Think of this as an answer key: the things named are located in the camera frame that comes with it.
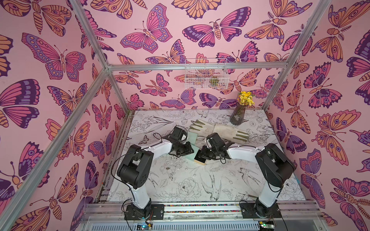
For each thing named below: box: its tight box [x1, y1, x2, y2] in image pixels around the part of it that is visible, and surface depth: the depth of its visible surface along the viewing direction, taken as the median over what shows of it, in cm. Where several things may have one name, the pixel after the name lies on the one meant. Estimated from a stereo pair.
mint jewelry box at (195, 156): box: [183, 144, 206, 166], surface depth 92 cm
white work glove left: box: [188, 118, 233, 142], surface depth 109 cm
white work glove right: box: [212, 124, 251, 143], surface depth 108 cm
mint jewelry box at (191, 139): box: [187, 131, 200, 151], surface depth 102 cm
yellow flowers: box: [237, 90, 255, 107], surface depth 96 cm
